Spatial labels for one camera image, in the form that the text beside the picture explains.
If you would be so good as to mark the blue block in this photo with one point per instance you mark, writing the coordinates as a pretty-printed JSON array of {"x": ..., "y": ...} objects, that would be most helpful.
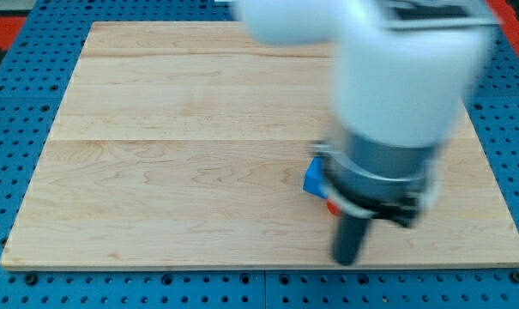
[{"x": 313, "y": 179}]

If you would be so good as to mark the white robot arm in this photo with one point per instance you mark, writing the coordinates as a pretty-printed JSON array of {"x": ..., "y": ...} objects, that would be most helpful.
[{"x": 400, "y": 72}]

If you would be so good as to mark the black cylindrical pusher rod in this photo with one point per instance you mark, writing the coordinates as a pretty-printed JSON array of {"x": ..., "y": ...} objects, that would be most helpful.
[{"x": 348, "y": 237}]

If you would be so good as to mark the light wooden board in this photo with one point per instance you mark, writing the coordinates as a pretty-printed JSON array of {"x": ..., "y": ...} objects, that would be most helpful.
[{"x": 183, "y": 146}]

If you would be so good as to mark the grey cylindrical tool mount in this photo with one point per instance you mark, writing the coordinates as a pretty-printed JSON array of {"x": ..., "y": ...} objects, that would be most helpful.
[{"x": 368, "y": 179}]

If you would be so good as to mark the red star block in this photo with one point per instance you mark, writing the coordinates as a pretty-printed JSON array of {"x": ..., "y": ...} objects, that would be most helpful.
[{"x": 333, "y": 208}]

